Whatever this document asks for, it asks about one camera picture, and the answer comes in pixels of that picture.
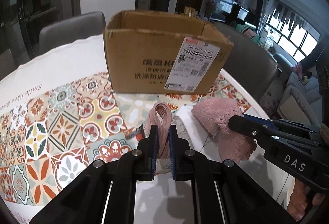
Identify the pink ribbed sock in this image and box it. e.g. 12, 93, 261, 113
147, 102, 172, 159

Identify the pink fluffy towel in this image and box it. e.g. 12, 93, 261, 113
191, 98, 256, 163

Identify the person's right hand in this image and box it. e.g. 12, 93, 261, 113
286, 178, 326, 222

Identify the grey sofa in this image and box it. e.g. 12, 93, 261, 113
274, 54, 322, 127

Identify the dark grey dining chair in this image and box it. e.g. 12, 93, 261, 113
213, 21, 279, 103

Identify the clothes pile on chair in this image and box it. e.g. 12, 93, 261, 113
235, 24, 265, 46

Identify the brown cardboard box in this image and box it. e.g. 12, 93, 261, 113
103, 10, 233, 94

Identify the colourful patterned table mat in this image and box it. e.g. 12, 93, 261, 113
0, 70, 252, 206

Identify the black upright piano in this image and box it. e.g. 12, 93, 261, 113
222, 4, 255, 25

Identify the light grey dining chair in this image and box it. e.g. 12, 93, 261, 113
38, 11, 106, 55

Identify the grey chair at left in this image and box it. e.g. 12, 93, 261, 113
0, 49, 17, 80

